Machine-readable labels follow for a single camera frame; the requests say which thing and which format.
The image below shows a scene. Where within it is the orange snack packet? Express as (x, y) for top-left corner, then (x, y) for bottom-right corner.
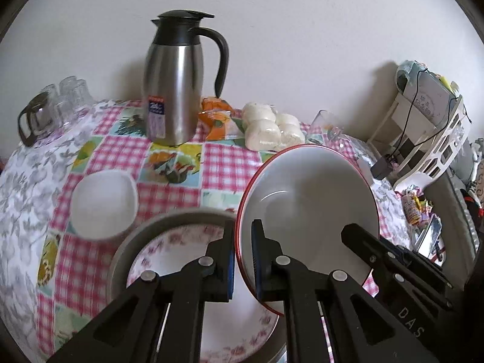
(199, 97), (243, 141)

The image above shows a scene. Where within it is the white plastic rack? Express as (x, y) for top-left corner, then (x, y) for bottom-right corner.
(368, 60), (478, 190)

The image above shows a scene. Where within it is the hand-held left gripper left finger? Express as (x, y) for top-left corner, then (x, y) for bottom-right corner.
(47, 219), (237, 363)

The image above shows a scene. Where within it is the floral rimmed round plate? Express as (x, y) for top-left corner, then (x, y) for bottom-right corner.
(126, 224), (281, 363)

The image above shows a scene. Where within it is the white square bowl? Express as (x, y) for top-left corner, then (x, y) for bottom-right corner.
(70, 170), (138, 241)

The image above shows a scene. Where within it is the glass teapot with black handle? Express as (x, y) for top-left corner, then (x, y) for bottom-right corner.
(17, 93), (58, 148)

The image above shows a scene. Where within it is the strawberry print bowl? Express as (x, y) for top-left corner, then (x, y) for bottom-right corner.
(234, 144), (381, 317)

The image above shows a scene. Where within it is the black charger adapter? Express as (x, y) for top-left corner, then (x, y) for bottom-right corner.
(372, 155), (394, 179)

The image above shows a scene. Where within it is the grey floral cloth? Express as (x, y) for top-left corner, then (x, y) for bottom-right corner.
(0, 98), (414, 360)

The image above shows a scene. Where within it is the pink plaid tablecloth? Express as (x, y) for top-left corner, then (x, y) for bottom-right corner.
(36, 100), (414, 358)

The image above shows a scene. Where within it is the colourful candy packet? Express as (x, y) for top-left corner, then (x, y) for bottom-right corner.
(402, 193), (423, 224)

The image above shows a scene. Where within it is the black cable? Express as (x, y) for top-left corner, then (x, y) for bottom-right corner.
(388, 69), (473, 159)

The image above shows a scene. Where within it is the clear glass mug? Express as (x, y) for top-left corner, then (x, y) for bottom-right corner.
(308, 110), (345, 149)

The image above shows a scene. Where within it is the stainless steel thermos jug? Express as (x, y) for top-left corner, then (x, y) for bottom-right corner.
(142, 9), (231, 146)

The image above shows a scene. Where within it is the bag of steamed buns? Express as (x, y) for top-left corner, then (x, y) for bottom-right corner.
(242, 102), (305, 152)

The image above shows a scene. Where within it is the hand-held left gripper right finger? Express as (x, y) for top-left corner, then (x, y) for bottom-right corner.
(251, 218), (435, 363)

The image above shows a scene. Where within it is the pale printed package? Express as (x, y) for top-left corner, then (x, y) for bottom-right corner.
(396, 60), (461, 122)

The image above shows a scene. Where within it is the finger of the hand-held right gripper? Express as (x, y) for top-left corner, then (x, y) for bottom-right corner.
(341, 224), (453, 309)
(380, 237), (453, 298)

